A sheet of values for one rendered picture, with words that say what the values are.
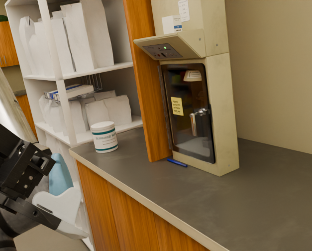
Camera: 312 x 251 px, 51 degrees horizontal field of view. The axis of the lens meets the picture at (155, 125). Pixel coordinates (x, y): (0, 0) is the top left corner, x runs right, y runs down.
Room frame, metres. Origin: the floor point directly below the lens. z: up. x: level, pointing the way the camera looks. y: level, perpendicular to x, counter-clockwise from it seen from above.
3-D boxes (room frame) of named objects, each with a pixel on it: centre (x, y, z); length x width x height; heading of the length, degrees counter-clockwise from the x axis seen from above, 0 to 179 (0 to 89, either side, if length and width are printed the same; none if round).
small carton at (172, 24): (1.27, -0.12, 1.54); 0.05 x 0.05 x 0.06; 47
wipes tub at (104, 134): (1.80, 0.29, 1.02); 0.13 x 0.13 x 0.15
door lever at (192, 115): (1.23, -0.16, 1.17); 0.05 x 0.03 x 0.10; 120
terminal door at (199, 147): (1.34, -0.13, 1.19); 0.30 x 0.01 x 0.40; 30
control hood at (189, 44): (1.32, -0.09, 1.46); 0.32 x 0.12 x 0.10; 30
